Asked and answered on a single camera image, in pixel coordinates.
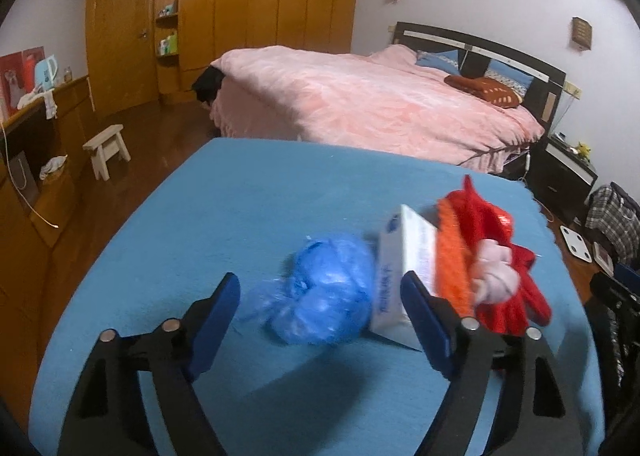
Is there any white cardboard box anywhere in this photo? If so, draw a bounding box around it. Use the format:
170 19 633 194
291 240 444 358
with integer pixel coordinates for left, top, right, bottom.
369 203 444 353

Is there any blue plastic bag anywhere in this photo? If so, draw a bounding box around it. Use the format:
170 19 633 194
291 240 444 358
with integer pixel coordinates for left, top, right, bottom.
236 234 375 346

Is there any light pink rolled sock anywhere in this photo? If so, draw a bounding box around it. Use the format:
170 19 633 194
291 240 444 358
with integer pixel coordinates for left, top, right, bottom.
470 239 521 305

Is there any white bathroom scale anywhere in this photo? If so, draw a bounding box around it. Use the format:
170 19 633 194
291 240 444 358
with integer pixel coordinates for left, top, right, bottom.
560 225 592 264

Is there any red fleece garment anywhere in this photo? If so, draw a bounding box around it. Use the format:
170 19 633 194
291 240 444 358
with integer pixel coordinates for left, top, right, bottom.
435 176 552 335

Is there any plaid shirt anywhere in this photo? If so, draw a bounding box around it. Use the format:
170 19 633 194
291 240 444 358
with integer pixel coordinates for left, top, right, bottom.
585 182 639 266

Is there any black nightstand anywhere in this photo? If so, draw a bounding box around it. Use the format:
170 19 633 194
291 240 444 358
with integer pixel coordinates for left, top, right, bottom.
525 135 598 224

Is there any small white stool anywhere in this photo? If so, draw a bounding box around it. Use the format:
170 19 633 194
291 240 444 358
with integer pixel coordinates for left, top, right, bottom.
82 124 131 181

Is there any wooden desk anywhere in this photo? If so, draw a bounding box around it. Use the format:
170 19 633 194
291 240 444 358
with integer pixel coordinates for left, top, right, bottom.
0 76 94 427

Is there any black headboard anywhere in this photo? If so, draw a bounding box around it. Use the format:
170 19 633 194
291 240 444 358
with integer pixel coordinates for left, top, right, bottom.
392 21 566 133

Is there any brown patterned pillow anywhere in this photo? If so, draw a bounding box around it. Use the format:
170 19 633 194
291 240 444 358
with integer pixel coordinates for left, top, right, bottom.
444 75 522 109

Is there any bed with pink cover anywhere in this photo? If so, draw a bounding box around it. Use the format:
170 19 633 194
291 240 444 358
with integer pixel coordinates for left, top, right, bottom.
208 45 544 173

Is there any black cloth on bed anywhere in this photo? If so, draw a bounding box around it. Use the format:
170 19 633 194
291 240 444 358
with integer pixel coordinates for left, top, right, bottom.
191 66 224 104

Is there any blue electric kettle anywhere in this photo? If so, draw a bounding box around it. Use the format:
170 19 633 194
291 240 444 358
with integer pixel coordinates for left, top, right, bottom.
35 55 58 92

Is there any red picture box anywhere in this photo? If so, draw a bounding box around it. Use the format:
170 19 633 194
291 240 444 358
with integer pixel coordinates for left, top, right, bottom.
1 46 44 118

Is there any blue pillow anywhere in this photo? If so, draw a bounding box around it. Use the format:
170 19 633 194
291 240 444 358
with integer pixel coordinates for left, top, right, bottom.
416 50 534 97

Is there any wooden wardrobe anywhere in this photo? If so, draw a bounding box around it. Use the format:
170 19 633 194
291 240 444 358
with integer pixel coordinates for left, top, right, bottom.
86 0 356 117

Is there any white charging cable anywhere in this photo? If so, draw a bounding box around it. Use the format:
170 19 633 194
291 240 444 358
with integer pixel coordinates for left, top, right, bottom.
0 120 61 231

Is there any right wall lamp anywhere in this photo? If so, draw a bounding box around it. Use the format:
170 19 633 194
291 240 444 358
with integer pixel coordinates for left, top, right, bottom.
570 17 592 49

